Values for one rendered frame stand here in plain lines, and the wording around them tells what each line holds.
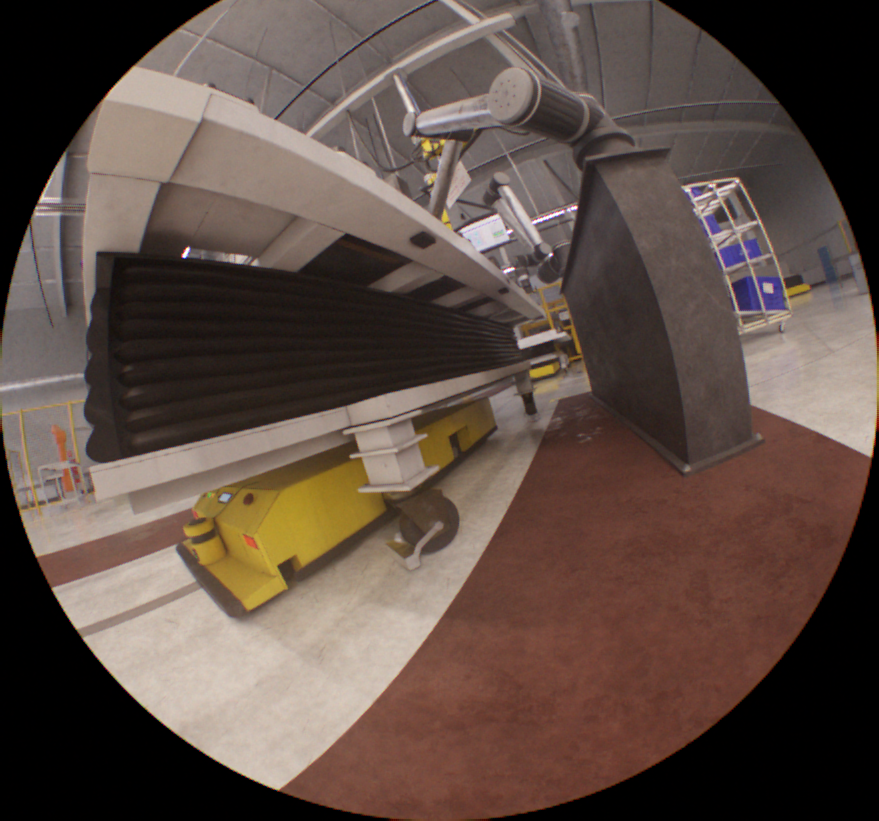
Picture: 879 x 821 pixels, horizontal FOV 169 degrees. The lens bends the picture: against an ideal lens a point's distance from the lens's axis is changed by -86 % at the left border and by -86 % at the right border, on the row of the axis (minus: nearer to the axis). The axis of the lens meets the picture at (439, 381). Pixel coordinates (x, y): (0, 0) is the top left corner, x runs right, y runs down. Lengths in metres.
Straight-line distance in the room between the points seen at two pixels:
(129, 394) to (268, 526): 0.43
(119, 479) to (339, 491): 0.61
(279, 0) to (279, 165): 9.56
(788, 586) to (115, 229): 1.12
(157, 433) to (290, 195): 0.44
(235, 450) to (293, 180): 0.45
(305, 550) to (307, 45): 10.42
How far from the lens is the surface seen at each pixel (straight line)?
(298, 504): 0.81
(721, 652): 0.48
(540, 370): 6.48
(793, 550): 0.64
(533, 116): 0.94
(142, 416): 0.54
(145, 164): 0.46
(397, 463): 0.66
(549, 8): 8.93
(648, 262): 0.85
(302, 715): 0.55
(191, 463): 0.53
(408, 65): 3.28
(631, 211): 0.90
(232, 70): 10.53
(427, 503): 0.74
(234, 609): 0.78
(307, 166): 0.50
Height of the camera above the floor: 0.40
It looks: 1 degrees up
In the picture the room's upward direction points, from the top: 16 degrees counter-clockwise
